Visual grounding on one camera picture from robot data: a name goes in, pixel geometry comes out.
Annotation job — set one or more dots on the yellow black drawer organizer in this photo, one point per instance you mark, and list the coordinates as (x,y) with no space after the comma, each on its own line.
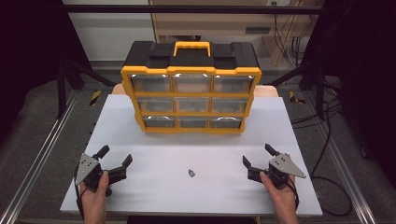
(190,70)

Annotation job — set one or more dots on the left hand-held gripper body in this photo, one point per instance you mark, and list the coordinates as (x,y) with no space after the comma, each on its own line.
(87,165)

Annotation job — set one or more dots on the aluminium rail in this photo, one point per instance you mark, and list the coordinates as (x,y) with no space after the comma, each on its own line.
(341,161)
(37,161)

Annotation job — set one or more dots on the yellow black hazard tape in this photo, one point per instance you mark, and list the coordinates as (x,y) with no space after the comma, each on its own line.
(293,98)
(95,97)

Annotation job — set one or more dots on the grid of clear drawers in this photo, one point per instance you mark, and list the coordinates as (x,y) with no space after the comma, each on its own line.
(191,83)

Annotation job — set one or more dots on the small black USB adapter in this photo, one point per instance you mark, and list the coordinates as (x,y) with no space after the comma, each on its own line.
(191,173)

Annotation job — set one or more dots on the person's right hand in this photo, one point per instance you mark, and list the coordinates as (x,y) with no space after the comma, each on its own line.
(283,200)

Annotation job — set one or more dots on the black horizontal bar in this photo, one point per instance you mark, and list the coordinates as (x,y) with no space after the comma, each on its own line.
(186,9)

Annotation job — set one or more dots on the person's left hand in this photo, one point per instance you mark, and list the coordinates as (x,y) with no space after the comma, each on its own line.
(95,200)

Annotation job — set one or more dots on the clear plastic drawer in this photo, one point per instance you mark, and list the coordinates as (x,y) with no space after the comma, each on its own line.
(154,104)

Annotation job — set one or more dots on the black metal stand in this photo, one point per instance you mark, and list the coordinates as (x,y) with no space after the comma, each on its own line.
(320,90)
(61,90)

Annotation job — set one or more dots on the black curtain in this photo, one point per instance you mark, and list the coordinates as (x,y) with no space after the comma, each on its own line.
(28,46)
(367,62)

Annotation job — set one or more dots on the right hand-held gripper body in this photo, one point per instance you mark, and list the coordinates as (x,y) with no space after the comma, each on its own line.
(285,165)

